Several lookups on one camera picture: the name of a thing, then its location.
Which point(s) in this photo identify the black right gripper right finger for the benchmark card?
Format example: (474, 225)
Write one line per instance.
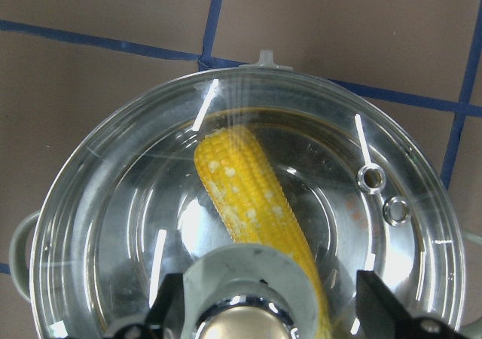
(375, 304)

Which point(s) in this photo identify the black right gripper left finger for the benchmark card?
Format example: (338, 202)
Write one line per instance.
(170, 293)

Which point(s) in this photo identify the yellow corn cob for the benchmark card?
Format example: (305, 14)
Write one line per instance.
(247, 195)

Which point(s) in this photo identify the glass pot lid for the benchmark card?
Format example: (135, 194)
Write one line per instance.
(248, 211)

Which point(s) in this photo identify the pale green cooking pot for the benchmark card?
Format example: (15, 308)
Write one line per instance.
(22, 248)

